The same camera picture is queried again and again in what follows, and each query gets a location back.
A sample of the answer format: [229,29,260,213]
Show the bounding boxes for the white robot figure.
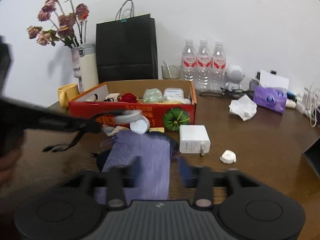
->
[225,65,245,90]

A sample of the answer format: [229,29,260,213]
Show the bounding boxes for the purple tissue pack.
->
[253,85,287,114]

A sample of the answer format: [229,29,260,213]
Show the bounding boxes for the red cardboard box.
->
[68,80,197,132]

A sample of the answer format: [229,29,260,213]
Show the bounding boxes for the black looped cable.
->
[200,87,253,99]

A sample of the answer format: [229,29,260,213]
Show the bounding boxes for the black paper bag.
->
[96,0,159,83]

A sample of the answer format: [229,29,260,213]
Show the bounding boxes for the black strap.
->
[42,129,84,153]

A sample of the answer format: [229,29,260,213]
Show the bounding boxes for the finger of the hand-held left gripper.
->
[7,97,102,134]

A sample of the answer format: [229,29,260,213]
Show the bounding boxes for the mottled pink ceramic vase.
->
[71,47,84,93]

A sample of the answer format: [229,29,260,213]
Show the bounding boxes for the red fabric rose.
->
[117,93,138,103]

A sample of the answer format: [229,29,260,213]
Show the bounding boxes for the wooden desktop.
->
[0,80,320,240]

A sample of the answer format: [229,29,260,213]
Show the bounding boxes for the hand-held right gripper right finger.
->
[178,157,262,208]

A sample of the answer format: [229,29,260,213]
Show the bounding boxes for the clear water bottle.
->
[197,40,213,90]
[180,39,198,88]
[212,41,227,91]

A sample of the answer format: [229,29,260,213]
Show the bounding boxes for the small white cap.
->
[219,149,237,164]

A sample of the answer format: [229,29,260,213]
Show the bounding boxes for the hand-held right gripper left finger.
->
[60,155,140,210]

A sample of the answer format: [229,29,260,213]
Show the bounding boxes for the crumpled white tissue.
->
[229,94,257,122]

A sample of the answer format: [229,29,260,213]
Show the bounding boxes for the clear glass cup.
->
[161,65,182,80]

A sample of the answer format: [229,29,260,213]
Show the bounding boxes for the clear plastic bag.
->
[143,88,163,103]

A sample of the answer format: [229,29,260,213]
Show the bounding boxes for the white plastic bottle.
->
[130,118,150,135]

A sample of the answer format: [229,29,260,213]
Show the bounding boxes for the spoon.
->
[163,60,173,78]

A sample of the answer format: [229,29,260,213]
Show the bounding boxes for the white cables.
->
[304,81,320,128]

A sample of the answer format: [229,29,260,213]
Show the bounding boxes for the cream thermos bottle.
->
[79,44,100,92]

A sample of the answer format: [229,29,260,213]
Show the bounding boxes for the purple fabric pouch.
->
[94,130,172,205]

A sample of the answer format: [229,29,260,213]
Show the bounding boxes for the dried pink rose bouquet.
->
[27,0,90,48]

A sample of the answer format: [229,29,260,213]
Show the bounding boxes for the yellow mug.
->
[57,84,80,108]

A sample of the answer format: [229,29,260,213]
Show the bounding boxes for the white power adapter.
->
[179,125,211,157]

